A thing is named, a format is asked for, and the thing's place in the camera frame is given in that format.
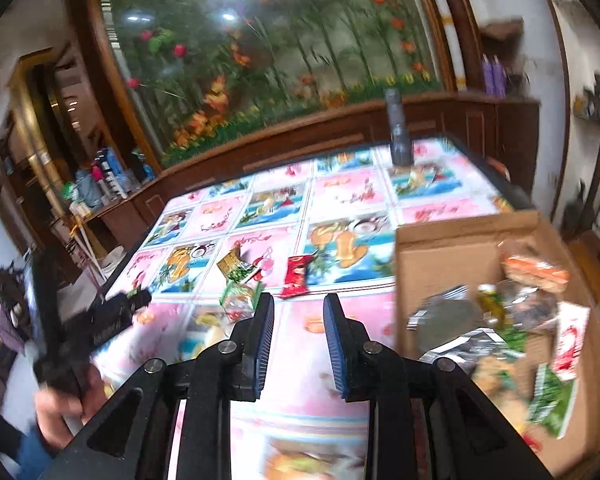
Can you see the cardboard box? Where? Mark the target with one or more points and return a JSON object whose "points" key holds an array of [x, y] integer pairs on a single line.
{"points": [[445, 255]]}

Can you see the person's left hand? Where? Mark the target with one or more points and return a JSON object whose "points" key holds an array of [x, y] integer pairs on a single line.
{"points": [[55, 420]]}

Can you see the printed cartoon tablecloth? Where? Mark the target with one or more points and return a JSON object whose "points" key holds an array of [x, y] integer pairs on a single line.
{"points": [[300, 360]]}

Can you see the purple bottle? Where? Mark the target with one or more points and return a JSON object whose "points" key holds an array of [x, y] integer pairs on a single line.
{"points": [[488, 76], [500, 78]]}

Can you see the dark red snack packet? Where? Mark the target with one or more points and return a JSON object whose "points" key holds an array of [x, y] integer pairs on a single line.
{"points": [[531, 442]]}

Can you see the clear green snack packet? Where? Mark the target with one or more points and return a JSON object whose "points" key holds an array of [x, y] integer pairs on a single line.
{"points": [[237, 300]]}

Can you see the grey cylindrical object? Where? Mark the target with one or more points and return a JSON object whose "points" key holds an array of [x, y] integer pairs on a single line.
{"points": [[398, 130]]}

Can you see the orange bread packet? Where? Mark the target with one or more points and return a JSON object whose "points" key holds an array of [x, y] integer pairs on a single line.
{"points": [[535, 266]]}

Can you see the dark bag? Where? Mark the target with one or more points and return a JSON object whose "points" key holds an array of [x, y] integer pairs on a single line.
{"points": [[5, 300]]}

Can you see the white red snack packet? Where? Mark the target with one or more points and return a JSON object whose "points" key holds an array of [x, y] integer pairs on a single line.
{"points": [[571, 340]]}

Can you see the green yellow snack packet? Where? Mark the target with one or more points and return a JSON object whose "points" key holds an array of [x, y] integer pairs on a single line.
{"points": [[237, 267]]}

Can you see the fish tank with plants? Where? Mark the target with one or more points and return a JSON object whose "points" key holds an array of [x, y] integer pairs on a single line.
{"points": [[280, 50]]}

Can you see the green silver snack packet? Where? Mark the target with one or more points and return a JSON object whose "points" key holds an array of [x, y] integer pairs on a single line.
{"points": [[491, 305]]}

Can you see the group of bottles and containers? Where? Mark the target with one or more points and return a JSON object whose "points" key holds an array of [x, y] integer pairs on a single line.
{"points": [[105, 180]]}

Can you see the white gold striped column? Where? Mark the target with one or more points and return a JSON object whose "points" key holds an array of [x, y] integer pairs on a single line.
{"points": [[447, 25]]}

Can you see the brown wooden cabinet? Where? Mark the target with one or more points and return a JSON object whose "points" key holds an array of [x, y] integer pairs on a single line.
{"points": [[330, 130]]}

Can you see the dark clear snack packet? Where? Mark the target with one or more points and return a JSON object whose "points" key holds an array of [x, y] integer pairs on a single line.
{"points": [[532, 310]]}

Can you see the brown wooden corner shelf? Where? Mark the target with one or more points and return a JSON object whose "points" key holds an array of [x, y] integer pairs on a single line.
{"points": [[502, 29]]}

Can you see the silver black foil packet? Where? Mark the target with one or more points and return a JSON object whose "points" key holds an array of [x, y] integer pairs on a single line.
{"points": [[445, 322]]}

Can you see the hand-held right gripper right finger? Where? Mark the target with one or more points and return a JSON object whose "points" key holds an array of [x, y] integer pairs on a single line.
{"points": [[332, 350]]}

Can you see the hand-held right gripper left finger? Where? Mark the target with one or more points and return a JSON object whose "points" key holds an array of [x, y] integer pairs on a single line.
{"points": [[265, 345]]}

